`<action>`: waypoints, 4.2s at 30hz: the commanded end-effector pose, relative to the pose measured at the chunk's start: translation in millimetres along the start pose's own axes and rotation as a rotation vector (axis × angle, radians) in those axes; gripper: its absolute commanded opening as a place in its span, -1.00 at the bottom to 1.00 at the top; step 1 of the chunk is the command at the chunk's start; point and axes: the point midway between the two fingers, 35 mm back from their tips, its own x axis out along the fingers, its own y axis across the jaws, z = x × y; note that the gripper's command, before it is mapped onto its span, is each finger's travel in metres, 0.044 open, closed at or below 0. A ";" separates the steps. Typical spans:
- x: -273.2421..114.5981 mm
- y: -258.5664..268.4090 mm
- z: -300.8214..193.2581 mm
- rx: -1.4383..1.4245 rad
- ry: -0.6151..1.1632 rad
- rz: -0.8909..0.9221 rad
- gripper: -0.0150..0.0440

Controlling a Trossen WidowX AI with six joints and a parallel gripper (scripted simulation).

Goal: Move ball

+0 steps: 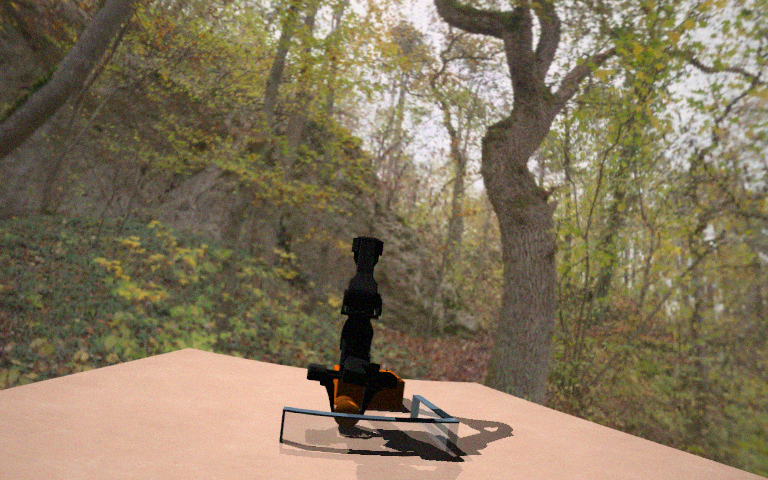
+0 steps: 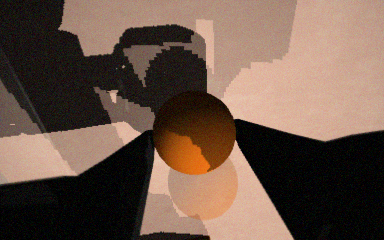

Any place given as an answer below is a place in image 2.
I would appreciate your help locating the low clear glass walls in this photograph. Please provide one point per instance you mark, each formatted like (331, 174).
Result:
(3, 179)

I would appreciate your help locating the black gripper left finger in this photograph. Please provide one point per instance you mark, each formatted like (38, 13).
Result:
(106, 202)

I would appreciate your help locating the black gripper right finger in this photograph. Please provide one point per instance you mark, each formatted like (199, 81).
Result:
(307, 180)

